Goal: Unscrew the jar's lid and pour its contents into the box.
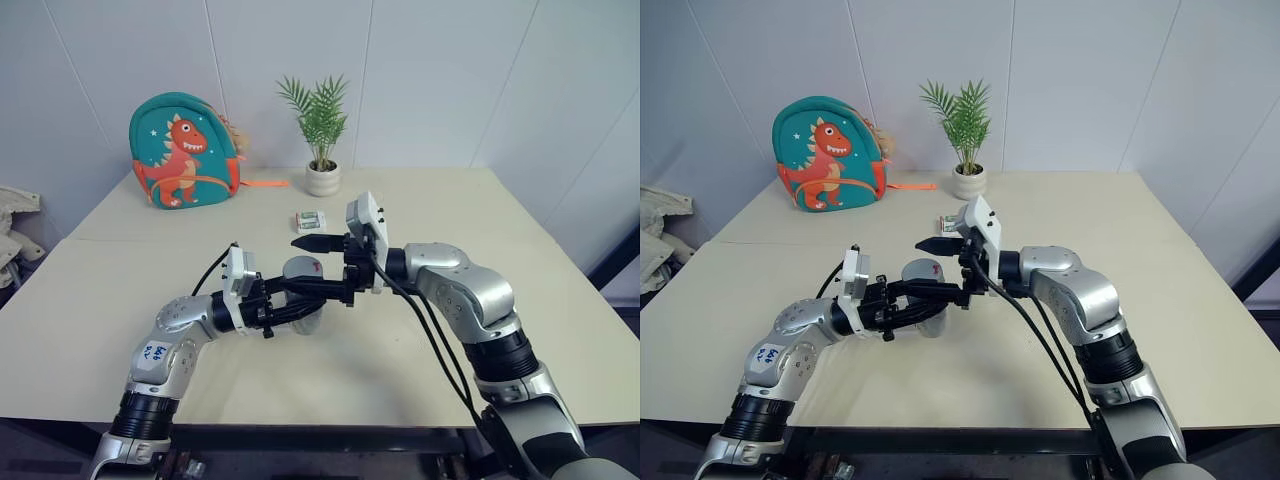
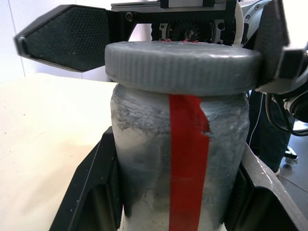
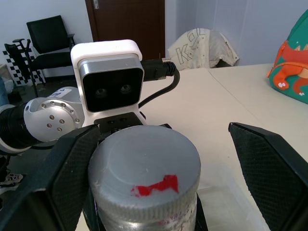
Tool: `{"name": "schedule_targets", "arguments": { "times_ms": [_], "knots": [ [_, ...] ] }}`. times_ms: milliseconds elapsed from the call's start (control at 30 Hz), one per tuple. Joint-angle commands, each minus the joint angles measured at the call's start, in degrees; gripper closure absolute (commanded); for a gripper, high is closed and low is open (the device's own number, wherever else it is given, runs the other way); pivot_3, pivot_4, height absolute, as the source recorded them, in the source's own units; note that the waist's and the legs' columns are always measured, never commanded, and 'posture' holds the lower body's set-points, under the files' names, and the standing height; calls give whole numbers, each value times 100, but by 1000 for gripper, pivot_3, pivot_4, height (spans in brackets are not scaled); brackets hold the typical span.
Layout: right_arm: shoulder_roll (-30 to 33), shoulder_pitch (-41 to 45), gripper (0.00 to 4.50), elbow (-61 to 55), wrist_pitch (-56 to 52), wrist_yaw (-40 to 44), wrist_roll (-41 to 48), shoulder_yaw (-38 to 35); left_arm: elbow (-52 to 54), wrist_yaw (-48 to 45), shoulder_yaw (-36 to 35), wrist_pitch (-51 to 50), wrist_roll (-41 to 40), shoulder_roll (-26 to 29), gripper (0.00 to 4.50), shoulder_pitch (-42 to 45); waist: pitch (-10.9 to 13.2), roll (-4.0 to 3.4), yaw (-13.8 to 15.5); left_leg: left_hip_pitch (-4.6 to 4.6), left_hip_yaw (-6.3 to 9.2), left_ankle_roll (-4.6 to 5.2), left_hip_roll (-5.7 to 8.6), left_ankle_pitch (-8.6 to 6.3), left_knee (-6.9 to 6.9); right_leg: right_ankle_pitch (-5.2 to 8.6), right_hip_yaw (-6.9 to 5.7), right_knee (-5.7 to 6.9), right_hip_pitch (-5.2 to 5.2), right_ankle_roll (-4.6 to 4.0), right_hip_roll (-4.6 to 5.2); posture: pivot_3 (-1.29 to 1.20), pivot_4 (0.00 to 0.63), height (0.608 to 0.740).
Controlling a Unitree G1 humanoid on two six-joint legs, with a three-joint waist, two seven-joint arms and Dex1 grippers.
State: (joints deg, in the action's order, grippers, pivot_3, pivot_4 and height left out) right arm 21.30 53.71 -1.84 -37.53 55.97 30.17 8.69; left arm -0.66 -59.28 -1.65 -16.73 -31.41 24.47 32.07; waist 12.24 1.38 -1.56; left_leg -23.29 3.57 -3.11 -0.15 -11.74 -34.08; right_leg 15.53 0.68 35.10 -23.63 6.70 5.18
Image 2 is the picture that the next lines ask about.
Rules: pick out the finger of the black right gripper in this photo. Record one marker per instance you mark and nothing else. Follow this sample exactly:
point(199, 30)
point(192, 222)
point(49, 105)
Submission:
point(272, 43)
point(67, 38)

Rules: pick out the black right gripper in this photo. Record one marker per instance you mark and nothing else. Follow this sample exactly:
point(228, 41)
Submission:
point(187, 14)

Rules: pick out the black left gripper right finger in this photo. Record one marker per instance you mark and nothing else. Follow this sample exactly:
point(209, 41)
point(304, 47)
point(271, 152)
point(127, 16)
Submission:
point(264, 204)

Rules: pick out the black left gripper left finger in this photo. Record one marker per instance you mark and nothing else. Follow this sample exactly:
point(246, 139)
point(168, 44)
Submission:
point(96, 183)

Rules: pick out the grey ribbed jar lid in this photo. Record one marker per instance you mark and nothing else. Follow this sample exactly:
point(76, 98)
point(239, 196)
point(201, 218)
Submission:
point(183, 65)

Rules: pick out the grey jar with red tape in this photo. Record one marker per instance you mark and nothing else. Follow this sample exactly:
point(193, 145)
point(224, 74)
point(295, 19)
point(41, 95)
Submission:
point(144, 149)

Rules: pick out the white stand base with caster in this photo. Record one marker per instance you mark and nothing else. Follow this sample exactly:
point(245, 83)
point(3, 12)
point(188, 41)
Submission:
point(291, 156)

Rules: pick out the person in dark trousers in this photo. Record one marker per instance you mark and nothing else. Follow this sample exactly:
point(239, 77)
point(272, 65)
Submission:
point(269, 144)

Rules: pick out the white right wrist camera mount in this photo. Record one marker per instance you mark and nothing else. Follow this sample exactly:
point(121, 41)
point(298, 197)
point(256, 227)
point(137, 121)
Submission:
point(239, 26)

